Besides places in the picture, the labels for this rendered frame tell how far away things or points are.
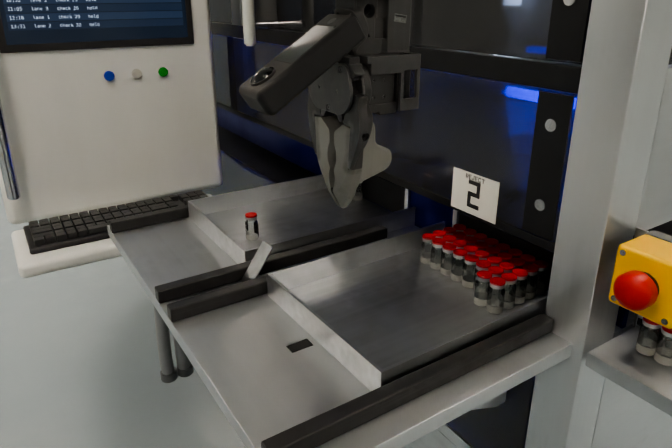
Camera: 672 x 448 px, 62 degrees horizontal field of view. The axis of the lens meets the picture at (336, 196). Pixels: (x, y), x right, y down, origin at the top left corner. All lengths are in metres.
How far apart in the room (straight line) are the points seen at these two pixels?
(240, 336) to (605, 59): 0.53
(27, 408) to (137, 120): 1.16
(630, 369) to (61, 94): 1.16
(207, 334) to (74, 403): 1.44
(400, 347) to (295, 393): 0.15
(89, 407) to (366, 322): 1.49
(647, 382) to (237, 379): 0.46
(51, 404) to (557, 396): 1.72
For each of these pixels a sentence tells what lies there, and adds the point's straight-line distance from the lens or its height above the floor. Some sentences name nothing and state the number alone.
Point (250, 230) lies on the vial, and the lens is 0.97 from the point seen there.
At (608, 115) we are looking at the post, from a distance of 0.66.
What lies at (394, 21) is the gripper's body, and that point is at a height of 1.26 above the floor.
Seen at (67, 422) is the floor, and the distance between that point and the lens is 2.09.
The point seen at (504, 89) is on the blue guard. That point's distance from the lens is 0.74.
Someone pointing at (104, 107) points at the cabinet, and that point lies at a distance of 1.37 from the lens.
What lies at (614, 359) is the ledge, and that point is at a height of 0.88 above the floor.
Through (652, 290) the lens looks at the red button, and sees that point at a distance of 0.65.
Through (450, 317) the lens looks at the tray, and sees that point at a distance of 0.77.
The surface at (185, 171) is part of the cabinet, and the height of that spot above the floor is 0.86.
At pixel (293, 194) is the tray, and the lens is 1.18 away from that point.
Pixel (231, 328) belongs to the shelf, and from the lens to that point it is 0.75.
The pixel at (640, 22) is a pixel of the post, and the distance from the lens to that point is 0.64.
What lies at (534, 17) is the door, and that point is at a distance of 0.73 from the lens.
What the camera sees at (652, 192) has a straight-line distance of 0.75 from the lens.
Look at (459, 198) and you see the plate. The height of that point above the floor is 1.01.
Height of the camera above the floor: 1.29
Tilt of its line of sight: 20 degrees down
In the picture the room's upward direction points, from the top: straight up
